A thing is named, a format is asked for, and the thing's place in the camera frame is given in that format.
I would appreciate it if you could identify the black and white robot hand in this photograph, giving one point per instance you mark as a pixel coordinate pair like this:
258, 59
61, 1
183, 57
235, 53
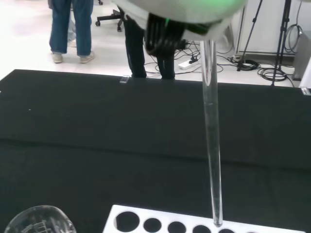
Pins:
184, 14

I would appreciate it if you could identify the white test tube rack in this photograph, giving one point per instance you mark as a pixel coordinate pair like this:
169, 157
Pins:
164, 218

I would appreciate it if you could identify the small clear glass beaker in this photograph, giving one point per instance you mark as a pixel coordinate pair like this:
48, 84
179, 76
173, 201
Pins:
36, 218

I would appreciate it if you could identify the white power strip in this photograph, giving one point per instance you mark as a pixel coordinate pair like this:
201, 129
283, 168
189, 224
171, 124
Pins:
185, 65

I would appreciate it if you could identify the person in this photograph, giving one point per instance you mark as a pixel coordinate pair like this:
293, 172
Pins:
82, 29
136, 48

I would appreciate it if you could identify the black tripod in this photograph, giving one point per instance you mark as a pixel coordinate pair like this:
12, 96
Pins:
284, 24
252, 24

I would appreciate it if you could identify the black office chair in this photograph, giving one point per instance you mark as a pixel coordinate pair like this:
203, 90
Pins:
109, 17

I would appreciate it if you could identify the white cabinet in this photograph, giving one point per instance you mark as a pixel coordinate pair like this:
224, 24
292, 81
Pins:
267, 29

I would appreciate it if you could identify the small clear clip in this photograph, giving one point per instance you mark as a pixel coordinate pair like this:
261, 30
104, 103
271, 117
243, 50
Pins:
124, 79
305, 91

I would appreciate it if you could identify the grey metal box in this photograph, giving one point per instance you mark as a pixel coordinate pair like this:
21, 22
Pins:
303, 58

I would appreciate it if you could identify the black bench cloth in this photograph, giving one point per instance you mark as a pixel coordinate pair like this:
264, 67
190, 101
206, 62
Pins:
97, 145

